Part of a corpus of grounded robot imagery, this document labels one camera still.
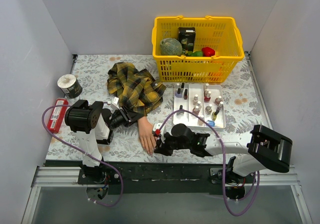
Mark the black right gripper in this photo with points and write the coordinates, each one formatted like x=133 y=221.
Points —
x=172 y=135

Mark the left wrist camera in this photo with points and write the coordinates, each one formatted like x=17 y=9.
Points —
x=115 y=103

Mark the red flat box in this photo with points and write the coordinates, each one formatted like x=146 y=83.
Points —
x=57 y=115

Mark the blue polish bottle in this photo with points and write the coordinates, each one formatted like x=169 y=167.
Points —
x=211 y=123

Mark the lilac polish bottle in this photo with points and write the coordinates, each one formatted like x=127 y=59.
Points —
x=178 y=90

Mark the black tin with white lid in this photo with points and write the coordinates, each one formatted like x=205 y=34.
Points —
x=70 y=86

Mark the red glitter polish bottle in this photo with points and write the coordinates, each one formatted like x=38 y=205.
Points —
x=207 y=96

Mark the black carton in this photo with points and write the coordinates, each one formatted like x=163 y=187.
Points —
x=187 y=36

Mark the red bell pepper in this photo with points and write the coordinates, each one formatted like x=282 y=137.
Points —
x=208 y=52

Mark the clear polish bottle white cap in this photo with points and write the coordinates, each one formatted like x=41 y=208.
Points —
x=195 y=99

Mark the green bell pepper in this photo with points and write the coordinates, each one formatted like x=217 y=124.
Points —
x=196 y=54

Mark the dark red polish bottle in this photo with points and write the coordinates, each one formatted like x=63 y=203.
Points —
x=185 y=94

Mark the green melon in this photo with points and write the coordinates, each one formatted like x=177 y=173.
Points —
x=170 y=47

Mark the white divided tray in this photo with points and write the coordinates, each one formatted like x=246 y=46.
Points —
x=207 y=108

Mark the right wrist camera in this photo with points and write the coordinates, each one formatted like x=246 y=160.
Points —
x=158 y=131

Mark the yellow plastic basket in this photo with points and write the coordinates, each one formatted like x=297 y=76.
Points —
x=219 y=33

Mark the mannequin hand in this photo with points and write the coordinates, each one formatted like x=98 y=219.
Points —
x=147 y=140

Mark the yellow plaid shirt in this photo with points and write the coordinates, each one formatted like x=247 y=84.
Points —
x=137 y=90

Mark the pink iridescent polish bottle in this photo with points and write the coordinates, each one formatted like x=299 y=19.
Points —
x=197 y=108

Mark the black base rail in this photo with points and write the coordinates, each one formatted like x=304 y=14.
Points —
x=162 y=178

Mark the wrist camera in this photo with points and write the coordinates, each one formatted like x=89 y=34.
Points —
x=115 y=103
x=158 y=131

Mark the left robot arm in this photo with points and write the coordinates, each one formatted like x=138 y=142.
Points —
x=93 y=124

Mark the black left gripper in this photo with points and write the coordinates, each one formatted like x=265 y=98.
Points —
x=128 y=115

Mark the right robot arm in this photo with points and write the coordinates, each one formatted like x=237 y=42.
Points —
x=260 y=149

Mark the yellow polish bottle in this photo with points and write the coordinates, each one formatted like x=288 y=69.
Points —
x=214 y=115

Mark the glitter polish bottle black cap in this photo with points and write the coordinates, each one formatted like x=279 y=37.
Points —
x=180 y=110

